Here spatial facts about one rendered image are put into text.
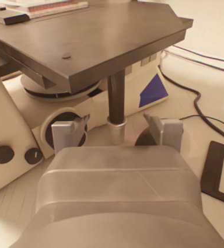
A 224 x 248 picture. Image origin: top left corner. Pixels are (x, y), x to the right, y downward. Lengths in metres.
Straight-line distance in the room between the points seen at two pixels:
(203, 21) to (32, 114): 0.63
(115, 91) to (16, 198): 0.21
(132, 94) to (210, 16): 0.46
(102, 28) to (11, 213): 0.26
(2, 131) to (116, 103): 0.15
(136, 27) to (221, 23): 0.58
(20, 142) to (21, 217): 0.10
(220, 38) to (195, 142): 0.46
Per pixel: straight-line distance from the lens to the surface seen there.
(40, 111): 0.31
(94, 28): 0.17
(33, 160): 0.29
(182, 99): 0.46
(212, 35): 0.75
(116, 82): 0.24
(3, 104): 0.24
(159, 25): 0.18
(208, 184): 0.30
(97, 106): 0.32
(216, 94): 0.51
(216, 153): 0.35
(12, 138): 0.27
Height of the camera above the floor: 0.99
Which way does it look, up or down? 42 degrees down
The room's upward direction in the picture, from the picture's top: 3 degrees counter-clockwise
